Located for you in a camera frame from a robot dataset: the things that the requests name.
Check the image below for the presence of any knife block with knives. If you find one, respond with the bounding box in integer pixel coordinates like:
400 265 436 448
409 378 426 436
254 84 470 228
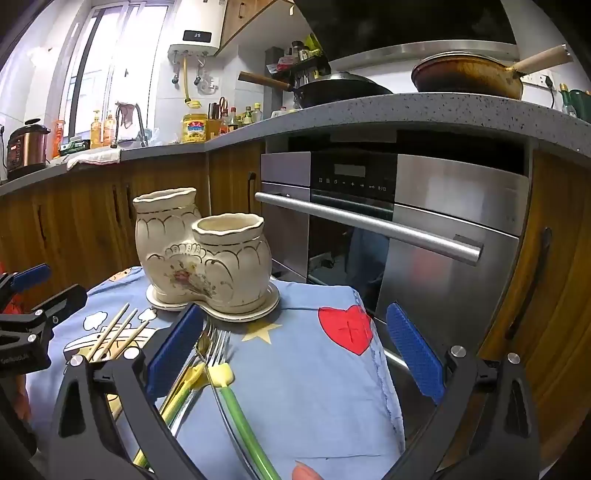
207 102 223 139

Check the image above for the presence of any kitchen window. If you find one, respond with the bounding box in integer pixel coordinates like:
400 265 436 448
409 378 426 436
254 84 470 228
60 0 169 144

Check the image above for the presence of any yellow gas hose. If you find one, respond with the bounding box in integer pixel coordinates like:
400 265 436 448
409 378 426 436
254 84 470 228
182 55 195 104

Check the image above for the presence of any brown frying pan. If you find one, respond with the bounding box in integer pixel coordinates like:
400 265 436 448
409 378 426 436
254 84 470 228
411 45 573 100

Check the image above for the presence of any wall socket with plug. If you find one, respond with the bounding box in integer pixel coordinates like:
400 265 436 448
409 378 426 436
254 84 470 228
526 74 556 109

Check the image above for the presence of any yellow flower decoration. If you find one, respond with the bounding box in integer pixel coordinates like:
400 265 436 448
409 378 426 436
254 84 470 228
205 330 282 480

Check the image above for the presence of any grey hanging rag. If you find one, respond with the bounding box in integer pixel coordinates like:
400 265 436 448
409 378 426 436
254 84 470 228
115 102 139 129

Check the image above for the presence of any dark green container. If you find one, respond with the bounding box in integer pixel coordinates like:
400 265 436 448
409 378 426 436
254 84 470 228
558 83 591 121

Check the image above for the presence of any kitchen faucet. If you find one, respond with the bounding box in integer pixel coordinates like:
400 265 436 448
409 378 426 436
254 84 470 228
111 104 149 149

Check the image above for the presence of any yellow cooking oil jug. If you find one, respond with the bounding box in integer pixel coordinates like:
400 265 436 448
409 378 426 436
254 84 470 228
181 113 209 144

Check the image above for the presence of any dark red rice cooker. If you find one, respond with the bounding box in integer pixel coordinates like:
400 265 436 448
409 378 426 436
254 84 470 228
4 119 51 181

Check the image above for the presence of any wooden wall cabinet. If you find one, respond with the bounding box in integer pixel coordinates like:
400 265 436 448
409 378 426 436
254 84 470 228
219 0 283 47

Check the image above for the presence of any person's right hand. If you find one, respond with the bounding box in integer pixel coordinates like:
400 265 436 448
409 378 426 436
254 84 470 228
292 460 324 480

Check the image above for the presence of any blue printed cloth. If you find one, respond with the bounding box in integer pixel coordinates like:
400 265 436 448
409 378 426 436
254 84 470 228
25 267 407 480

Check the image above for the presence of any black wok with wooden handle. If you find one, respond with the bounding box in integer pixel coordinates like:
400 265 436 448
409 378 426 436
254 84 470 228
238 71 393 110

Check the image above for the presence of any stainless built-in oven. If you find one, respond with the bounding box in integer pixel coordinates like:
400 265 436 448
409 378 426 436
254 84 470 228
255 150 532 444

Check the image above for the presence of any wooden chopstick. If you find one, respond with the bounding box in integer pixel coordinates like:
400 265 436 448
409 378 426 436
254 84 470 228
98 308 139 363
110 320 152 361
86 303 129 361

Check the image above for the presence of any cream ceramic double utensil holder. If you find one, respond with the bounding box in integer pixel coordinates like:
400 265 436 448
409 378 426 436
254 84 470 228
133 187 273 309

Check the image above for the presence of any spoon with yellow-green handle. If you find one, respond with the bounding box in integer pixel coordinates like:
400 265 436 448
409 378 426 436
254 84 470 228
131 329 214 467

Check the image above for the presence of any row of sauce bottles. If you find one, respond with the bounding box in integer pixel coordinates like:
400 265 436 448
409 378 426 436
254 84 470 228
218 102 265 136

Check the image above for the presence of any grey speckled countertop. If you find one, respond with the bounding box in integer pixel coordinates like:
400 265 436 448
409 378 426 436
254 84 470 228
0 92 591 195

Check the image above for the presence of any black wall rack with jars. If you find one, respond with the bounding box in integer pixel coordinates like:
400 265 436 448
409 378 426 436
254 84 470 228
265 34 332 77

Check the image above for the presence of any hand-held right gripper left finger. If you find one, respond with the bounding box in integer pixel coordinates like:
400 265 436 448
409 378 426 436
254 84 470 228
46 304 206 480

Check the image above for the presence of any white water heater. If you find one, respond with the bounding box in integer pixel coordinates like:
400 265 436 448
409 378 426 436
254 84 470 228
167 28 222 58

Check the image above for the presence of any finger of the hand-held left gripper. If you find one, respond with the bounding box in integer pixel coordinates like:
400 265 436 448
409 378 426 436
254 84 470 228
0 264 52 297
0 284 88 329

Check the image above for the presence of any white dish towel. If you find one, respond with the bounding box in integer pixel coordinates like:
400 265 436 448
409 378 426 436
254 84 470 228
65 148 123 171

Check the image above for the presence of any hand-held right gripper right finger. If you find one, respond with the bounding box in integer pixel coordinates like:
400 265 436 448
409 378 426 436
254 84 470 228
383 303 544 480

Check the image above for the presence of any black range hood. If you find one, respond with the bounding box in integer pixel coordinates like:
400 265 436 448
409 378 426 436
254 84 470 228
293 0 520 61

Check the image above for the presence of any cream ceramic drip tray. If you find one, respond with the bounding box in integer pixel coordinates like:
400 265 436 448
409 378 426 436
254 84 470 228
146 281 281 321

